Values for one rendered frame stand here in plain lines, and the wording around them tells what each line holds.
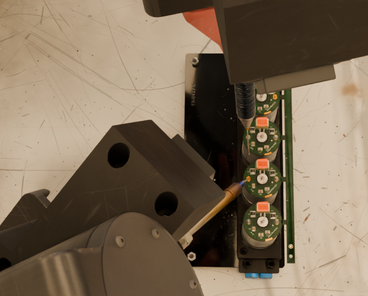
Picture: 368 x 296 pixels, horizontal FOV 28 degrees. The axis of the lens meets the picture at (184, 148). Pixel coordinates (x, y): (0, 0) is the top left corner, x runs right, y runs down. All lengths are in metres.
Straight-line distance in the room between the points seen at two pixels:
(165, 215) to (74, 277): 0.09
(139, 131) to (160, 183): 0.03
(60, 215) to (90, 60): 0.31
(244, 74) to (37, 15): 0.40
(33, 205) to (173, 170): 0.10
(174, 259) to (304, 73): 0.07
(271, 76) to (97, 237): 0.07
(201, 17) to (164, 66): 0.27
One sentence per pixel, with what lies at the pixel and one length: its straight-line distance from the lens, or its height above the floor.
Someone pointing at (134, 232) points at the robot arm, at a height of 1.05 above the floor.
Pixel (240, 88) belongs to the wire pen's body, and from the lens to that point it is 0.40.
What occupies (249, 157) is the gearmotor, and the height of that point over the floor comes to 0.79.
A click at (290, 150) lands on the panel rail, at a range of 0.49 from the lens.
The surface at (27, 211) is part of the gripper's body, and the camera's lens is 0.35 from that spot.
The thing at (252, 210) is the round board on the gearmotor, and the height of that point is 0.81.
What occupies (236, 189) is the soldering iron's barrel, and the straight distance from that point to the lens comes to 0.47.
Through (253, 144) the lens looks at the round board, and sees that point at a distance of 0.48.
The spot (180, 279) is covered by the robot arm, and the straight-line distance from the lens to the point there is 0.24.
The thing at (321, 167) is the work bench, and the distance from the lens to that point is 0.55.
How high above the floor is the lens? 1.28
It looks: 75 degrees down
